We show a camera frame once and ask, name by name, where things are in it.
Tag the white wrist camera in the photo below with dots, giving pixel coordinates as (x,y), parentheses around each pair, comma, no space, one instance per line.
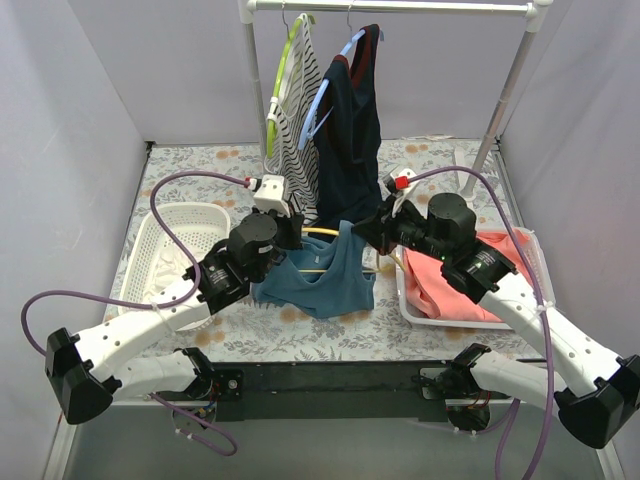
(400,186)
(270,194)

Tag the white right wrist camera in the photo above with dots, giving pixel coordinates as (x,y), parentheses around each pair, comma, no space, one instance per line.
(400,186)

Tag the green hanger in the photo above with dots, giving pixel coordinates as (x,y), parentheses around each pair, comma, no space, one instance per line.
(296,83)

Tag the yellow hanger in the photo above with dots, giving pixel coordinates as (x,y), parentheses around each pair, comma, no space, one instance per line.
(342,256)

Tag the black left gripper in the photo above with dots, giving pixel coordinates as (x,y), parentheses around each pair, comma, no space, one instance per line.
(291,230)

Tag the floral table mat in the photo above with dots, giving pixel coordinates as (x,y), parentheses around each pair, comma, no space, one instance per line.
(249,332)

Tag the pink cloth in basket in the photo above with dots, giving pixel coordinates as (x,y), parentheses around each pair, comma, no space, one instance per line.
(429,292)

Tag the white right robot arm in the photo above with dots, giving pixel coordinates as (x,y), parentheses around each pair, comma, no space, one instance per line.
(594,390)

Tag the light blue hanger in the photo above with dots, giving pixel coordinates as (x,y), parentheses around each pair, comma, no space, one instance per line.
(325,90)

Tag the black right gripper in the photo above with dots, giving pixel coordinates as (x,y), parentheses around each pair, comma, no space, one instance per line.
(379,229)

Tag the white perforated laundry basket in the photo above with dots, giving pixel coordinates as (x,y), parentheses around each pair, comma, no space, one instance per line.
(199,226)

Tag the black base bar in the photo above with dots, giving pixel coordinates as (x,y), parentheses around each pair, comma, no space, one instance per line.
(330,390)

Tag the white clothes rack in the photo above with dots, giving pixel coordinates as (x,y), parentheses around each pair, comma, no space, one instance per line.
(534,12)

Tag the striped black white top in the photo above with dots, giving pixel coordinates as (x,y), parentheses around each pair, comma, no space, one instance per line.
(299,168)

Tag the white mesh basket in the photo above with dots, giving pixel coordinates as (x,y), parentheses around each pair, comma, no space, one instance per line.
(533,253)

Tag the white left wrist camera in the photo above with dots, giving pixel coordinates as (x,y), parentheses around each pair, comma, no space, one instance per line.
(270,194)

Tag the white cloth in basket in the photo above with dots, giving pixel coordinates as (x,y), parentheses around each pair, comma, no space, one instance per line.
(169,265)

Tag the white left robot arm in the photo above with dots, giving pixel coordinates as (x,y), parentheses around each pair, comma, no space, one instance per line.
(90,369)

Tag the blue tank top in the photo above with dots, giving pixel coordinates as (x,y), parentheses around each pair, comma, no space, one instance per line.
(323,299)

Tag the dark navy top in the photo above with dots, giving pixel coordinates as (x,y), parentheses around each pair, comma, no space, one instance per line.
(348,184)

